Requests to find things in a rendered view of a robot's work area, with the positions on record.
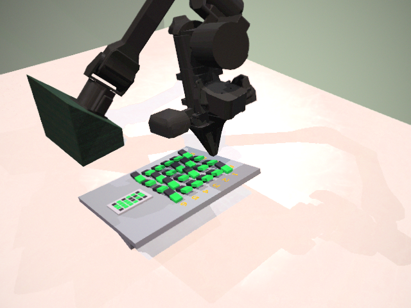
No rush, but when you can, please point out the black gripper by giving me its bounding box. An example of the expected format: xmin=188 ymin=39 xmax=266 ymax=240
xmin=148 ymin=65 xmax=227 ymax=156

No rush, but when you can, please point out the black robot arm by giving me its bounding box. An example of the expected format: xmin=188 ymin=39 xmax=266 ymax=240
xmin=70 ymin=0 xmax=252 ymax=120

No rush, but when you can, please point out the grey switch panel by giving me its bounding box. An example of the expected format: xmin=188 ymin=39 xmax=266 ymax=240
xmin=78 ymin=146 xmax=261 ymax=250

